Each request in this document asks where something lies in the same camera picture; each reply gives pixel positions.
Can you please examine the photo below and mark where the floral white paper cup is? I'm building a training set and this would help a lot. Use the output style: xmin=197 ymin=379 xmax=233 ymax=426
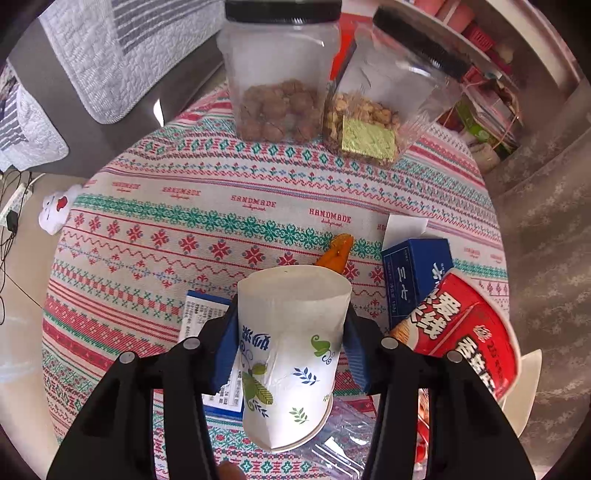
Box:
xmin=236 ymin=265 xmax=354 ymax=453

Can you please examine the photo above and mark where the clear jar of walnuts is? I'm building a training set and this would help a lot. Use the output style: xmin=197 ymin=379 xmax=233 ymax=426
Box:
xmin=217 ymin=0 xmax=343 ymax=145

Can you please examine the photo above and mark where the black cable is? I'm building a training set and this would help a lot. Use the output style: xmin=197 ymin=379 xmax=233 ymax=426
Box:
xmin=0 ymin=171 xmax=47 ymax=324

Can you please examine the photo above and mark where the white shelf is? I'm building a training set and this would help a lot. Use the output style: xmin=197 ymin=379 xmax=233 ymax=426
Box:
xmin=383 ymin=0 xmax=583 ymax=171

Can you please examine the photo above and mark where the small blue white box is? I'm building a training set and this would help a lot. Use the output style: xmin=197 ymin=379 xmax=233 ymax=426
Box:
xmin=178 ymin=290 xmax=245 ymax=421

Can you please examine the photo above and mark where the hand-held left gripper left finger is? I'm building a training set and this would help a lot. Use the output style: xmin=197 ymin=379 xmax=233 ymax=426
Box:
xmin=46 ymin=305 xmax=242 ymax=480

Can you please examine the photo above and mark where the small quilted grey cushion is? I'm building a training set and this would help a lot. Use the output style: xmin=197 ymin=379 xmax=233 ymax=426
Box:
xmin=0 ymin=60 xmax=70 ymax=172

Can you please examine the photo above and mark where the large quilted grey blanket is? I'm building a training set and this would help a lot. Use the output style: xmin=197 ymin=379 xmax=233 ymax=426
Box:
xmin=37 ymin=0 xmax=227 ymax=124

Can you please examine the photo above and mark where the white power strip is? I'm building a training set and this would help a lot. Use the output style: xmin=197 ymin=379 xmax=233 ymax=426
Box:
xmin=0 ymin=182 xmax=35 ymax=232

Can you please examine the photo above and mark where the orange peel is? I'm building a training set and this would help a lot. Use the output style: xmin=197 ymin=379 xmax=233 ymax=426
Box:
xmin=315 ymin=234 xmax=354 ymax=274

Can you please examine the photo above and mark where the patterned red green tablecloth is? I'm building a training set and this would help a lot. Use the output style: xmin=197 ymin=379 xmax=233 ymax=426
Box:
xmin=41 ymin=88 xmax=509 ymax=480

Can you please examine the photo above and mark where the stack of tied packets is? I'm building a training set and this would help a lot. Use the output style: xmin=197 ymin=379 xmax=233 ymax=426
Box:
xmin=438 ymin=65 xmax=522 ymax=162

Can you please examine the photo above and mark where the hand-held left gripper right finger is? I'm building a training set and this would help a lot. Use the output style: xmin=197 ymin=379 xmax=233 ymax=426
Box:
xmin=341 ymin=305 xmax=536 ymax=480

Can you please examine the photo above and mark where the red cardboard box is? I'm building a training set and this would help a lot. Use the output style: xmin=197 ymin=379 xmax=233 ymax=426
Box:
xmin=330 ymin=9 xmax=377 ymax=83

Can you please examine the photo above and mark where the white plush toy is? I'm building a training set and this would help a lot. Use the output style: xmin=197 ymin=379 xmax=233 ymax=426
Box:
xmin=38 ymin=183 xmax=86 ymax=235

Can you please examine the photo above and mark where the red instant noodle cup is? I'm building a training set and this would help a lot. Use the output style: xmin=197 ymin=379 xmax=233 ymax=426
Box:
xmin=388 ymin=268 xmax=522 ymax=402

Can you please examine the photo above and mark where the red plastic basket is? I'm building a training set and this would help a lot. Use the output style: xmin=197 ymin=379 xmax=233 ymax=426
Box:
xmin=462 ymin=23 xmax=498 ymax=52

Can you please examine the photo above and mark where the tall dark blue carton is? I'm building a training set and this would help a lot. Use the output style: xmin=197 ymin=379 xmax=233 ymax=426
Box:
xmin=381 ymin=238 xmax=454 ymax=330

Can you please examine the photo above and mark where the clear plastic packaging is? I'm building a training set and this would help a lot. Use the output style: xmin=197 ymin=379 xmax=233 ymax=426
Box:
xmin=295 ymin=397 xmax=384 ymax=480

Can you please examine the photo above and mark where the clear jar of mixed nuts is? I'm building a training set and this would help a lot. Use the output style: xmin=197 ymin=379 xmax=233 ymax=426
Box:
xmin=322 ymin=7 xmax=472 ymax=169

